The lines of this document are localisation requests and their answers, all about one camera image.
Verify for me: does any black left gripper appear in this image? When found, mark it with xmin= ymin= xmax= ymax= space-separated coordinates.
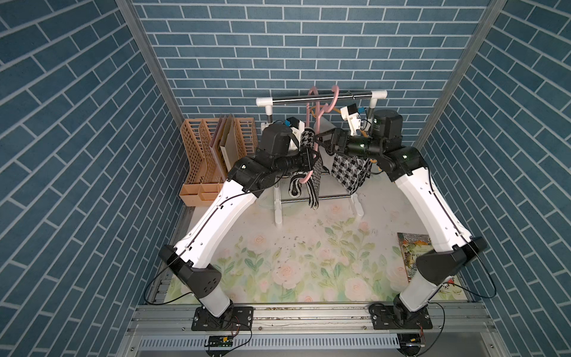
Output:
xmin=270 ymin=145 xmax=320 ymax=177

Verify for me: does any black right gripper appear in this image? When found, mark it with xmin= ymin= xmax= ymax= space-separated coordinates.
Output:
xmin=312 ymin=130 xmax=380 ymax=164

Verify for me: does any smiley face knit scarf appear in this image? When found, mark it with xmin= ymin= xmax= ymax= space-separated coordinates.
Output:
xmin=320 ymin=147 xmax=373 ymax=194

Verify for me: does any pink plastic hanger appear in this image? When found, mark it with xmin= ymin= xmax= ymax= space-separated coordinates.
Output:
xmin=300 ymin=85 xmax=340 ymax=184

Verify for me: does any houndstooth black white scarf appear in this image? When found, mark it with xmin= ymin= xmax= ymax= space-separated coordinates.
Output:
xmin=288 ymin=128 xmax=324 ymax=210

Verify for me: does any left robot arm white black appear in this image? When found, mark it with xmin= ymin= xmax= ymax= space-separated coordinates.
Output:
xmin=159 ymin=122 xmax=321 ymax=318

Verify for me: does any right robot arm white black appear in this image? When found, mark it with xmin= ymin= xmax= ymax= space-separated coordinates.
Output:
xmin=314 ymin=109 xmax=487 ymax=329

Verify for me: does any white and steel clothes rack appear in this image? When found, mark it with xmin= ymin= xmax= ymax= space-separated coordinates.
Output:
xmin=256 ymin=86 xmax=388 ymax=228

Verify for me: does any beige book in organizer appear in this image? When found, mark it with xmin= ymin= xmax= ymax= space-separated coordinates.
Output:
xmin=219 ymin=115 xmax=239 ymax=173

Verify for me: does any floral table mat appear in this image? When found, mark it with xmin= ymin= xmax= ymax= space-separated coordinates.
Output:
xmin=212 ymin=174 xmax=428 ymax=303

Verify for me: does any peach plastic desk organizer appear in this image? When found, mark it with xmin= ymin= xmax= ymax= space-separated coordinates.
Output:
xmin=179 ymin=116 xmax=258 ymax=207

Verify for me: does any colourful children's picture book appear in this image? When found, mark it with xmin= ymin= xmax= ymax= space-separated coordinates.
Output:
xmin=396 ymin=231 xmax=462 ymax=295

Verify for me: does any green circuit board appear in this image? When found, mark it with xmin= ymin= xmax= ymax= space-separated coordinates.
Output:
xmin=205 ymin=336 xmax=233 ymax=350

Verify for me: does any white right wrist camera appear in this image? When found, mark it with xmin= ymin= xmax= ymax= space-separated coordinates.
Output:
xmin=340 ymin=104 xmax=361 ymax=136

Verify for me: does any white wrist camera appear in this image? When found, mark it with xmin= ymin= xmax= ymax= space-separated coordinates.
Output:
xmin=340 ymin=104 xmax=361 ymax=136
xmin=284 ymin=117 xmax=305 ymax=153

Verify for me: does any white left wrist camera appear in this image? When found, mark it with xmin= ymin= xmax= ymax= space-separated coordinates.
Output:
xmin=284 ymin=117 xmax=305 ymax=153

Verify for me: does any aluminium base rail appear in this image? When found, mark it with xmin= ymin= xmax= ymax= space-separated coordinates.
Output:
xmin=118 ymin=302 xmax=508 ymax=356

